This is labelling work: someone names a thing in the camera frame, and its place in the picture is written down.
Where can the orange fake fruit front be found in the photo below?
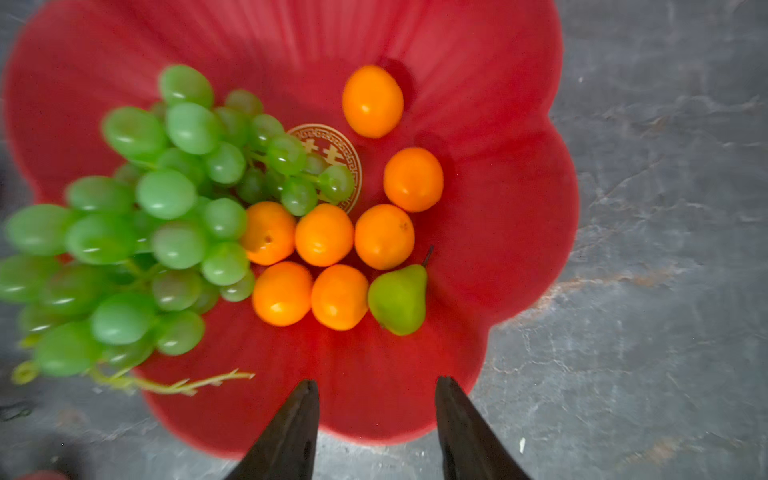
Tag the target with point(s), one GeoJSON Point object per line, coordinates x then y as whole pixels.
{"type": "Point", "coordinates": [339, 297]}

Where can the green fake grape bunch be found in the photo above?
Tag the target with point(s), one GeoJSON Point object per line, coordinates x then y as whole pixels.
{"type": "Point", "coordinates": [129, 264]}

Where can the green fake lime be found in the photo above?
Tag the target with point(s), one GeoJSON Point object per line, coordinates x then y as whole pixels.
{"type": "Point", "coordinates": [397, 299]}

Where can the red flower-shaped fruit bowl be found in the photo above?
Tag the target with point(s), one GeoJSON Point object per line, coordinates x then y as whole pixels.
{"type": "Point", "coordinates": [479, 78]}

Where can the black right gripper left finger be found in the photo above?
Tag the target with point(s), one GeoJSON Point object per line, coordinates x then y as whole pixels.
{"type": "Point", "coordinates": [286, 448]}

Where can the orange fake fruit cluster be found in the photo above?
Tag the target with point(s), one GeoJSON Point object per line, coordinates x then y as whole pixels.
{"type": "Point", "coordinates": [282, 294]}
{"type": "Point", "coordinates": [324, 236]}

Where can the fake peach near bowl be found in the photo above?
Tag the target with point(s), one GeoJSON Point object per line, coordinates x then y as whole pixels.
{"type": "Point", "coordinates": [43, 475]}

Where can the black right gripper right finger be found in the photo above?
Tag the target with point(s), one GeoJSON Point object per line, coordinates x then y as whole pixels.
{"type": "Point", "coordinates": [470, 448]}

